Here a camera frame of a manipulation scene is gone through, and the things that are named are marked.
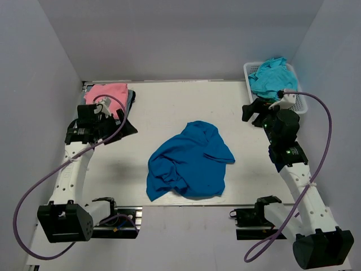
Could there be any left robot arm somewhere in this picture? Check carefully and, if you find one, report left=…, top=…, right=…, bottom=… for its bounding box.
left=37, top=100, right=121, bottom=243

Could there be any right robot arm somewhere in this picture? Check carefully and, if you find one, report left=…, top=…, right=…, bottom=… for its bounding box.
left=242, top=99, right=354, bottom=270

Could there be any white plastic basket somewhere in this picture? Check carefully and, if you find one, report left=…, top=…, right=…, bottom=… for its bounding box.
left=243, top=61, right=309, bottom=115

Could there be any pink folded t-shirt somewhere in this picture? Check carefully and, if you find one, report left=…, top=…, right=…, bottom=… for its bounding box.
left=84, top=83, right=129, bottom=108

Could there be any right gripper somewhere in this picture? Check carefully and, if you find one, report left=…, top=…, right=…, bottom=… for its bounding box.
left=242, top=98, right=280, bottom=144

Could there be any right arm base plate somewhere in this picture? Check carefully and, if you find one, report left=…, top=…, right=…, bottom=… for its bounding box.
left=230, top=208, right=277, bottom=241

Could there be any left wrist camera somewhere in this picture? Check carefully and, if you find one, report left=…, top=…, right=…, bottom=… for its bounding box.
left=94, top=97, right=112, bottom=116

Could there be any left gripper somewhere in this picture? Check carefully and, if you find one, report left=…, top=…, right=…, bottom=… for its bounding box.
left=94, top=109, right=138, bottom=145

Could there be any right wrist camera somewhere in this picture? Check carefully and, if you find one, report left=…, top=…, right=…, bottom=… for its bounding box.
left=269, top=89, right=296, bottom=109

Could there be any grey-blue folded t-shirt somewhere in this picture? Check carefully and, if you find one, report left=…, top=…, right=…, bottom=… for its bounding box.
left=80, top=89, right=136, bottom=112

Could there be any blue t-shirt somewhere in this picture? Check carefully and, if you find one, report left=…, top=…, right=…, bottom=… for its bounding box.
left=146, top=121, right=235, bottom=201

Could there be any turquoise crumpled t-shirt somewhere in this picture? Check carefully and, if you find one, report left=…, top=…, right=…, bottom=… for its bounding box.
left=248, top=57, right=298, bottom=102

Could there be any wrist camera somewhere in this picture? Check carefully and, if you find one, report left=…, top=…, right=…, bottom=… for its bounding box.
left=269, top=89, right=296, bottom=109
left=94, top=97, right=112, bottom=116

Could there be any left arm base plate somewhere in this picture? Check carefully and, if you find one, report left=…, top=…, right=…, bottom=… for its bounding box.
left=91, top=207, right=143, bottom=239

